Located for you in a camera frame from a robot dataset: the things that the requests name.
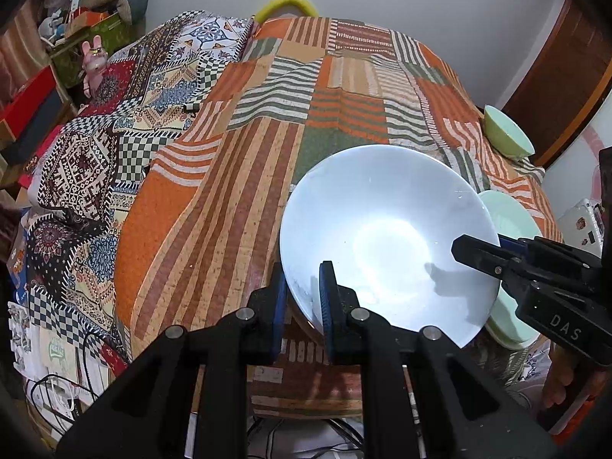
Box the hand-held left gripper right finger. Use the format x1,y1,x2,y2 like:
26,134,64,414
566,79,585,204
319,260,558,459

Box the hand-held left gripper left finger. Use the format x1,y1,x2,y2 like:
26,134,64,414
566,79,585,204
56,263,290,459

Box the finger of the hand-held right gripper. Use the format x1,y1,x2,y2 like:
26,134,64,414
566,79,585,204
500,235,546,255
452,234,527,280

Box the mint green plate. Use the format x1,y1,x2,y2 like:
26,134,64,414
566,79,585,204
478,190,550,350

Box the white bowl with dark dots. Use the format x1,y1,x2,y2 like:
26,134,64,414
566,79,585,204
280,145,501,349

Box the person's right hand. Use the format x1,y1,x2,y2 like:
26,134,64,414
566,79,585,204
542,344,591,409

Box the white case with stickers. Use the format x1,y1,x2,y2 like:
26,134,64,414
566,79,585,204
557,198,604,256

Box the mint green bowl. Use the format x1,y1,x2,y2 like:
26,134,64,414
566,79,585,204
483,104,535,160

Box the orange striped patchwork blanket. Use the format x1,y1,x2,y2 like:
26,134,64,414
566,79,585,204
115,16,562,422

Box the brown wooden door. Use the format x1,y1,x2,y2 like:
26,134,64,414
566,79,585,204
502,0,612,168

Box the printed paper sheets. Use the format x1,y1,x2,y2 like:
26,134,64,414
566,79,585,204
10,301,84,395

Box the multicolour patterned quilt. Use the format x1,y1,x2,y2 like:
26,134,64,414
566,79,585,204
10,10,254,378

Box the pink rabbit figure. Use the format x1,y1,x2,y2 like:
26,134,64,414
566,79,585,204
81,36,108,96

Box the red box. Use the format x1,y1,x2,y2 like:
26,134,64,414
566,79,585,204
0,64,63,139

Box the green cardboard box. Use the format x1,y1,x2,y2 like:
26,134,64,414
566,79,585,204
50,12,132,89

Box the black floor cables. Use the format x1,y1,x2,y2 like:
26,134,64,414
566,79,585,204
26,330,113,436

